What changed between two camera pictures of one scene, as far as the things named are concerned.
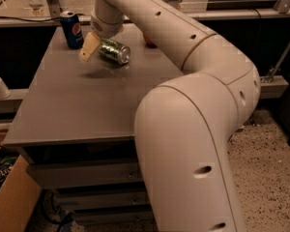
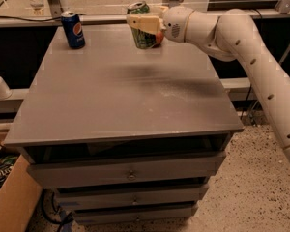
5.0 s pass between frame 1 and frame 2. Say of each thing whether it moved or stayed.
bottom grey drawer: stayed
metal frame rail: stayed
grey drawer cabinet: stayed
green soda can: moved
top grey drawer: stayed
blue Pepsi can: stayed
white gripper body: moved
